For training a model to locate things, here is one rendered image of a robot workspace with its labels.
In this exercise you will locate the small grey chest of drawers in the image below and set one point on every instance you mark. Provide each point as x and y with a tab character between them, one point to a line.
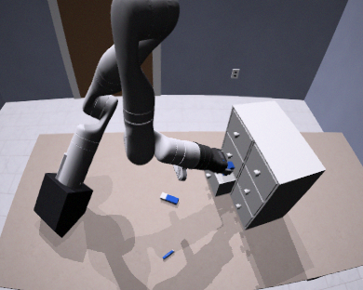
291	160

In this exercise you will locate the grey drawer front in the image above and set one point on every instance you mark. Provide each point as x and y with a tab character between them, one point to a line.
231	151
241	206
220	184
260	172
250	191
242	138

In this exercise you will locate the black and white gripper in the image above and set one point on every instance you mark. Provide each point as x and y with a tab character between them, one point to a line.
201	157

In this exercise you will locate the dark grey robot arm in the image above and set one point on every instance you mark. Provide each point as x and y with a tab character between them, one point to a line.
133	22

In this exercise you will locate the blue and white eraser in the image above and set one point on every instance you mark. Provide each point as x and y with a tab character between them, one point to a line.
169	198

